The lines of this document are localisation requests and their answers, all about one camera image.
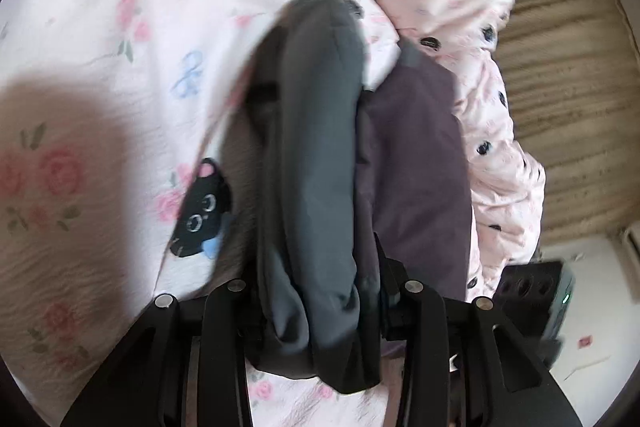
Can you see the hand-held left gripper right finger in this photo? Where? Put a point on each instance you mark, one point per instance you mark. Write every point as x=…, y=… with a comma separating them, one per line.
x=417, y=317

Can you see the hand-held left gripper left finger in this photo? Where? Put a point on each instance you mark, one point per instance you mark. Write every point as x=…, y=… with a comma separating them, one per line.
x=230, y=322

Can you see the purple grey hooded jacket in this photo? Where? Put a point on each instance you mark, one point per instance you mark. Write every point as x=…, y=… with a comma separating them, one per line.
x=320, y=157

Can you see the beige curtain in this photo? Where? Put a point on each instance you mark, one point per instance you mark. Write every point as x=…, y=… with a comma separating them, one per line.
x=575, y=107

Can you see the pink cat-print duvet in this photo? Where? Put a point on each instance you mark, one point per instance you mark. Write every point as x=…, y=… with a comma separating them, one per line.
x=100, y=57

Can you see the red wall sticker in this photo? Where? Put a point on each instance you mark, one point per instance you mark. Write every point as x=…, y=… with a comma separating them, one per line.
x=585, y=342

